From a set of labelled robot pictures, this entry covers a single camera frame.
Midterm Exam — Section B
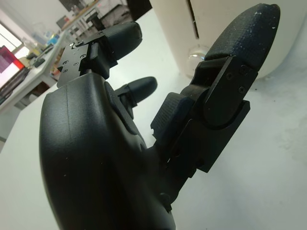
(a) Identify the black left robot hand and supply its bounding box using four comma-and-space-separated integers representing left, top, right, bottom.
39, 3, 281, 230

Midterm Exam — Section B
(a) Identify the person in black trousers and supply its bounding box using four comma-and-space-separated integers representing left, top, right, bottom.
126, 0, 153, 22

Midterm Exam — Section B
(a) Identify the white desk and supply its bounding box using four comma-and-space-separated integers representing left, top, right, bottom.
0, 30, 69, 115

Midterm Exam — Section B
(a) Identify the white two-slot toaster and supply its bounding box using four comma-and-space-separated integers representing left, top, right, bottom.
149, 0, 307, 79

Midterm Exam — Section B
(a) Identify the open laptop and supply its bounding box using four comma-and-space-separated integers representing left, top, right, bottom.
0, 45, 29, 99

